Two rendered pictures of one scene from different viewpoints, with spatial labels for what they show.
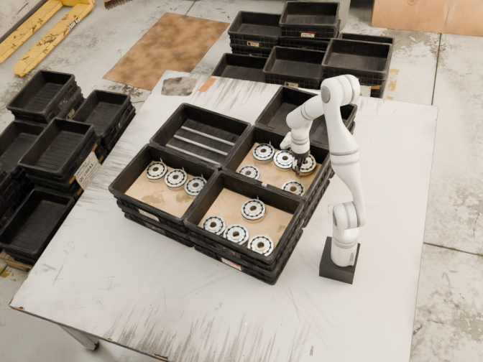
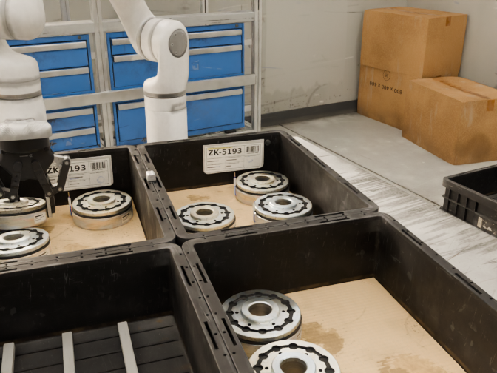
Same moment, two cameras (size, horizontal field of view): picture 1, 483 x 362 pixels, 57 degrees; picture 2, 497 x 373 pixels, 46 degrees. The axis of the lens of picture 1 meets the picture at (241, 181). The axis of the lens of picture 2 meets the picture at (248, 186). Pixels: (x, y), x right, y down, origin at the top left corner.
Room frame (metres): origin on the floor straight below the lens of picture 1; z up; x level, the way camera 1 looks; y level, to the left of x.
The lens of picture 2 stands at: (1.73, 0.53, 1.29)
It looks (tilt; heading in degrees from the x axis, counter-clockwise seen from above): 23 degrees down; 214
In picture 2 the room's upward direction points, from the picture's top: straight up
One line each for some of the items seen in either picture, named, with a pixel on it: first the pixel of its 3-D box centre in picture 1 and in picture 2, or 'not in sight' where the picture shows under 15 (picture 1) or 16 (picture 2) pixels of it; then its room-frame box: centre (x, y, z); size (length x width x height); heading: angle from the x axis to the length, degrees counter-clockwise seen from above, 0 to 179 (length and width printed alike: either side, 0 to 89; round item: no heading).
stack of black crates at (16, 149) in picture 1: (25, 161); not in sight; (2.13, 1.39, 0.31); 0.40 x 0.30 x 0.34; 153
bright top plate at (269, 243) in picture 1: (260, 246); (262, 181); (0.87, -0.03, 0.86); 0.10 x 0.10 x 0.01
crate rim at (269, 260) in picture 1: (244, 212); (242, 178); (1.00, 0.01, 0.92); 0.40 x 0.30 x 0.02; 53
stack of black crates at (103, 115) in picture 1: (106, 129); not in sight; (2.31, 0.86, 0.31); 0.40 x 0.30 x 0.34; 153
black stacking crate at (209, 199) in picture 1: (244, 220); (242, 206); (1.00, 0.01, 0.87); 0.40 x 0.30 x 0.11; 53
